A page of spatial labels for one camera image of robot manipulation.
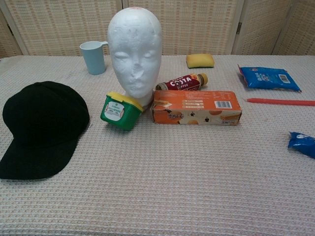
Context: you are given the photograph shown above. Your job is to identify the black baseball cap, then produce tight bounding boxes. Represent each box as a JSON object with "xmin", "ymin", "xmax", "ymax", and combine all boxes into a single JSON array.
[{"xmin": 0, "ymin": 81, "xmax": 91, "ymax": 180}]

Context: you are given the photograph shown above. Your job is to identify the white foam mannequin head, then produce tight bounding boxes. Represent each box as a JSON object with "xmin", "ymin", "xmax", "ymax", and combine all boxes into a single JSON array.
[{"xmin": 107, "ymin": 7, "xmax": 163, "ymax": 106}]

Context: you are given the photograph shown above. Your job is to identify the green tub with yellow lid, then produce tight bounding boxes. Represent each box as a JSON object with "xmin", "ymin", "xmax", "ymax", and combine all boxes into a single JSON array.
[{"xmin": 99, "ymin": 91, "xmax": 144, "ymax": 131}]

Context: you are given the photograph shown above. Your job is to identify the orange biscuit box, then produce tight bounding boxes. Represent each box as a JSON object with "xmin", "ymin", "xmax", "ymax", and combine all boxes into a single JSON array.
[{"xmin": 150, "ymin": 89, "xmax": 243, "ymax": 126}]

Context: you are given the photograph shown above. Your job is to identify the Costa coffee bottle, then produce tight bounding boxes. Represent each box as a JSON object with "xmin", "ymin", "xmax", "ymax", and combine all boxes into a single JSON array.
[{"xmin": 155, "ymin": 72, "xmax": 209, "ymax": 91}]

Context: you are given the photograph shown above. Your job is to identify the beige waffle tablecloth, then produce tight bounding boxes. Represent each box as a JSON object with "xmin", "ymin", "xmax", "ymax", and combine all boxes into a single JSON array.
[{"xmin": 0, "ymin": 54, "xmax": 315, "ymax": 236}]

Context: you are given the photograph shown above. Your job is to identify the yellow sponge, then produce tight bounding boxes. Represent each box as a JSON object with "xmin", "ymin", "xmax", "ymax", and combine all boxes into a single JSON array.
[{"xmin": 186, "ymin": 53, "xmax": 215, "ymax": 69}]

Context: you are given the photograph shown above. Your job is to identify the light blue plastic cup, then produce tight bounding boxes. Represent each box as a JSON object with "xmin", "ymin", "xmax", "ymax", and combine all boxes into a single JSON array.
[{"xmin": 79, "ymin": 41, "xmax": 109, "ymax": 76}]

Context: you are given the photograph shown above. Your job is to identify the woven folding screen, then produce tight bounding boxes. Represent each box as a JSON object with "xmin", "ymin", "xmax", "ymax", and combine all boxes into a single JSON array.
[{"xmin": 0, "ymin": 0, "xmax": 315, "ymax": 59}]

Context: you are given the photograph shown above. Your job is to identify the large blue snack bag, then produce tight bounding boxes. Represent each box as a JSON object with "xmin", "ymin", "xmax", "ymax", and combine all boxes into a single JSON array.
[{"xmin": 237, "ymin": 63, "xmax": 303, "ymax": 93}]

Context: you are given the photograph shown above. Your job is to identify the red stick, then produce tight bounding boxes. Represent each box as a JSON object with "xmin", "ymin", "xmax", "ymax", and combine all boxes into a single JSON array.
[{"xmin": 247, "ymin": 97, "xmax": 315, "ymax": 107}]

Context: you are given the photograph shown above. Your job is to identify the small blue snack packet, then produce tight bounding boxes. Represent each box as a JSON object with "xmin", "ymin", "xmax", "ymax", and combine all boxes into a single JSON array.
[{"xmin": 288, "ymin": 131, "xmax": 315, "ymax": 159}]

